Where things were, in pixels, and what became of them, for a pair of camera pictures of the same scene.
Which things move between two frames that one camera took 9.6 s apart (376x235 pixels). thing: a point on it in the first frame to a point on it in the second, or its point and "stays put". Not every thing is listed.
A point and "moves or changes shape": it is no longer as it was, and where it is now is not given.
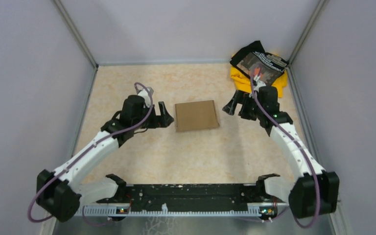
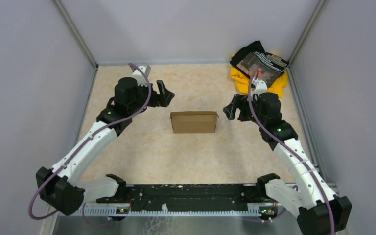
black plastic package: (252, 59) stays put
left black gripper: (163, 121) to (165, 97)
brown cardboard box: (195, 115) moves or changes shape
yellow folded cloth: (243, 82) stays put
